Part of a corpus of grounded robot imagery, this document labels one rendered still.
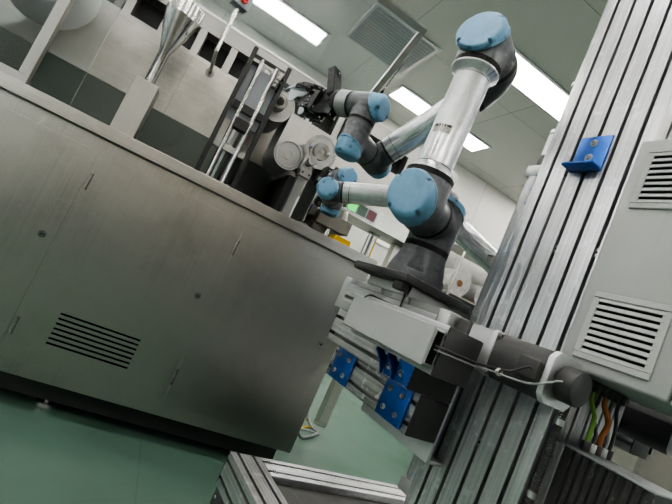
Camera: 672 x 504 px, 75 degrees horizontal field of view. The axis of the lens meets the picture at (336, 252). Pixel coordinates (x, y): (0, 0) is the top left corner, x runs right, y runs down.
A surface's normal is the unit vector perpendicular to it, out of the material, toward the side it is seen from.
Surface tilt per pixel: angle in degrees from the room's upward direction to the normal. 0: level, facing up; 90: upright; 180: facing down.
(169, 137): 90
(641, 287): 90
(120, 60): 90
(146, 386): 90
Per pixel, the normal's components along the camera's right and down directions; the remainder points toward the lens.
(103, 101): 0.36, 0.07
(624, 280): -0.78, -0.40
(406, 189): -0.55, -0.19
